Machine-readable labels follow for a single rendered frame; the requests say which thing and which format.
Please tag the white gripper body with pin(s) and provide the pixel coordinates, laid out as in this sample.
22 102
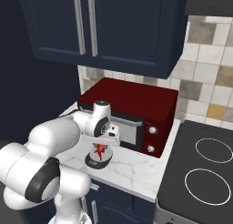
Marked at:
103 139

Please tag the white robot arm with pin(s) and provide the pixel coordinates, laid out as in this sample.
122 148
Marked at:
51 136

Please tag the red fish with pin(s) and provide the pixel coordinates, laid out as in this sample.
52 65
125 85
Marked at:
100 150

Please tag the black microwave door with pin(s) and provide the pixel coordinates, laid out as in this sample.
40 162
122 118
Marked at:
132 135

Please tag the dark red microwave oven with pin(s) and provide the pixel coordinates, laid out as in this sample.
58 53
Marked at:
133 97

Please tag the navy drawer front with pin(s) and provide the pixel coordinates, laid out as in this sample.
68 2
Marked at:
121 195

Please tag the navy base cupboard door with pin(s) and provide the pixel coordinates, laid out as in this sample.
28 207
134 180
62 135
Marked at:
121 215

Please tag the dark navy tall side panel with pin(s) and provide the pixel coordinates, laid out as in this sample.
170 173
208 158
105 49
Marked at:
33 91

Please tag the black hob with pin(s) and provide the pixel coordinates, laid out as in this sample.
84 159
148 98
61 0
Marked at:
197 170

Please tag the dark grey range hood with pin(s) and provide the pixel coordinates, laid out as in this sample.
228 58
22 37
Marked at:
209 3

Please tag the navy wall cupboard door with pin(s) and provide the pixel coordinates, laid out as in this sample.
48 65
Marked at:
51 21
133 27

